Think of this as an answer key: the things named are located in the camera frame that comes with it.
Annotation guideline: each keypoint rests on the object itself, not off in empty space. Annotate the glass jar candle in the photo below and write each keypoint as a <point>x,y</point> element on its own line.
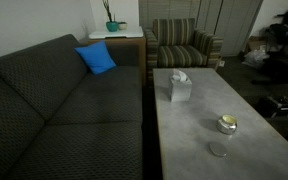
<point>226,125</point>

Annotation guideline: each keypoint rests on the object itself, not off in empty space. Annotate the grey tissue box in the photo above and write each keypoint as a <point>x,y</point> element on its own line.
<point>180,90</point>

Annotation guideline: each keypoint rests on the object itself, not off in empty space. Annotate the striped armchair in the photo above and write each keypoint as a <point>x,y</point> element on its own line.
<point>180,55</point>

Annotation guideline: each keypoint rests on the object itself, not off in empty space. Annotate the wooden side table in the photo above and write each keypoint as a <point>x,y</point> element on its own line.
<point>127,42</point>

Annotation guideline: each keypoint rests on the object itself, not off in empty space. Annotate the blue cushion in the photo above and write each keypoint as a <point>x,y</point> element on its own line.
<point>96,58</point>

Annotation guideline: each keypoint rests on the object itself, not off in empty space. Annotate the dark grey patterned sofa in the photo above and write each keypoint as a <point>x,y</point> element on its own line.
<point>84,103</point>

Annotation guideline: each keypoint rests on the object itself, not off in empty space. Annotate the flat white board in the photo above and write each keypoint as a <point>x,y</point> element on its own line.
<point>117,33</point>

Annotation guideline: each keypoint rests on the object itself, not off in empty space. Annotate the small pale plant pot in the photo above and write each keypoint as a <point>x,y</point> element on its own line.
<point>122,25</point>

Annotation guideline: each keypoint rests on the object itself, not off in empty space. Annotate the plant in teal pot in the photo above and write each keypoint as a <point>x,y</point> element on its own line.
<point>111,26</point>

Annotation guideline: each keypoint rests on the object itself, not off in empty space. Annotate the white plastic bag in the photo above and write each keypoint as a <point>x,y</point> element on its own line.
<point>255,59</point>

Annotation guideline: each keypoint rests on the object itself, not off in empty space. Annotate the cardboard box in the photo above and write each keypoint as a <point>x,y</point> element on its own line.
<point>254,42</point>

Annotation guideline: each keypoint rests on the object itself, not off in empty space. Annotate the black equipment case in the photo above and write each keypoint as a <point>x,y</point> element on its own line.
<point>279,106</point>

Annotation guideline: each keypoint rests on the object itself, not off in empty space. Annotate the dark clothes pile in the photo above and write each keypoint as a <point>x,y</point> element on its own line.
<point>285,36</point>

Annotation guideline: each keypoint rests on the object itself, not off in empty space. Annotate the white wall outlet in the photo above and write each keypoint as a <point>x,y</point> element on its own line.
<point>221,63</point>

